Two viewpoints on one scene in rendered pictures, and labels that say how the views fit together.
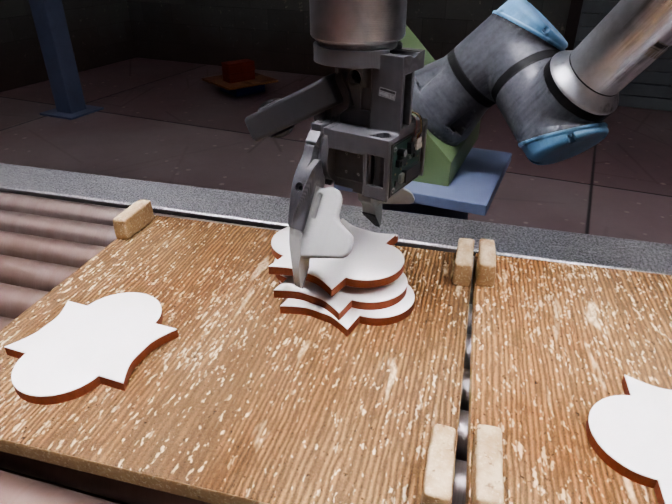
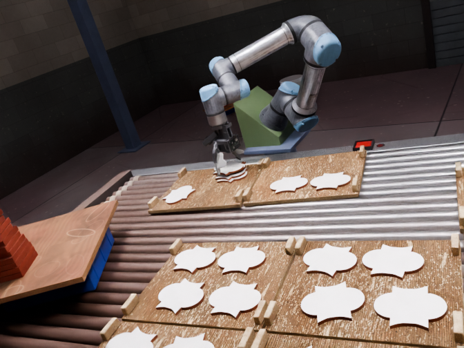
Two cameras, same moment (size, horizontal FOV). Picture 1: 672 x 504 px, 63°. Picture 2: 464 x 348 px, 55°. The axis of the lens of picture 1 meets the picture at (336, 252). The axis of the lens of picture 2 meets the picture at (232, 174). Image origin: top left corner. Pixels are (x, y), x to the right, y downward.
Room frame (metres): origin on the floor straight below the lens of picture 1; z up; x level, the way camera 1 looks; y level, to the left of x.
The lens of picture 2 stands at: (-1.24, -0.41, 1.65)
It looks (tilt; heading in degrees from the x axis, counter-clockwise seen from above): 22 degrees down; 13
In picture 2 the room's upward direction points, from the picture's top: 17 degrees counter-clockwise
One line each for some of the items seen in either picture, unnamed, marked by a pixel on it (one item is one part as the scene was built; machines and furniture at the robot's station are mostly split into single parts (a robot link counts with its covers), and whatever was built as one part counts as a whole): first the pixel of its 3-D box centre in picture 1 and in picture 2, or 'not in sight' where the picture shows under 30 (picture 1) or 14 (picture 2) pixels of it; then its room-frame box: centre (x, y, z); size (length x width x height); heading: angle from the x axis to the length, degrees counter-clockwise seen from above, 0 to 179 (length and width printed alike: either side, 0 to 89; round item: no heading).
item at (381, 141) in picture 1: (364, 118); (224, 137); (0.46, -0.02, 1.11); 0.09 x 0.08 x 0.12; 57
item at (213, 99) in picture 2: not in sight; (212, 99); (0.46, -0.02, 1.27); 0.09 x 0.08 x 0.11; 116
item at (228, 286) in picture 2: not in sight; (212, 276); (-0.23, -0.03, 0.94); 0.41 x 0.35 x 0.04; 74
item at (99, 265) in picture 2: not in sight; (59, 262); (-0.05, 0.54, 0.97); 0.31 x 0.31 x 0.10; 9
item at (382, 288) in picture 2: not in sight; (364, 280); (-0.35, -0.43, 0.94); 0.41 x 0.35 x 0.04; 73
